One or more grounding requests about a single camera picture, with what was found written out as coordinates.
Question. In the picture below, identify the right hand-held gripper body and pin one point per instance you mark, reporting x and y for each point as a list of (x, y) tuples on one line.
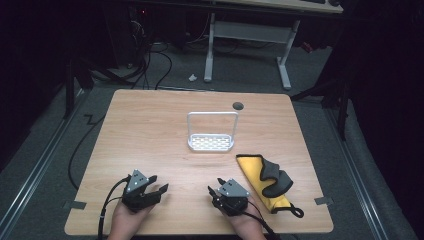
[(233, 196)]

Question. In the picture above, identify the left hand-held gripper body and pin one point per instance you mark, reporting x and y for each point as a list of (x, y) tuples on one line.
[(135, 191)]

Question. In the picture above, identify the yellow and grey towel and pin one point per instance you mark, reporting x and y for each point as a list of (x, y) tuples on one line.
[(266, 183)]

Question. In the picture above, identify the person's left hand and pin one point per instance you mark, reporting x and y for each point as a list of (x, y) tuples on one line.
[(128, 220)]

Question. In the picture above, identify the person's right hand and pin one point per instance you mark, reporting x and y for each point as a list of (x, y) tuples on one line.
[(245, 225)]

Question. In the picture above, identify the white metal rack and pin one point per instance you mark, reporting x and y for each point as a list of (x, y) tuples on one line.
[(210, 141)]

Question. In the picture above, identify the grey tape piece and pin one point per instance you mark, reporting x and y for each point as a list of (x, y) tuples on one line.
[(75, 204), (323, 200)]

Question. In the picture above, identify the round dark table grommet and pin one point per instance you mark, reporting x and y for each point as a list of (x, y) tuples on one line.
[(237, 106)]

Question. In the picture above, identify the crumpled white paper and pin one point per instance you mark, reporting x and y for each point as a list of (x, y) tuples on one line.
[(192, 78)]

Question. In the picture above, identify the black metal stand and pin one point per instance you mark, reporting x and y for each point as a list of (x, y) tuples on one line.
[(70, 90), (341, 110)]

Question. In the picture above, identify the white-legged desk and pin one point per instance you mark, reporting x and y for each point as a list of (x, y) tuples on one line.
[(250, 31)]

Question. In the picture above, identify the small red object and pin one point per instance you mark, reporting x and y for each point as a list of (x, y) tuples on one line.
[(307, 47)]

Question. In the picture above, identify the aluminium floor rail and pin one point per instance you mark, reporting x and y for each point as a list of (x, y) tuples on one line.
[(356, 173), (36, 166)]

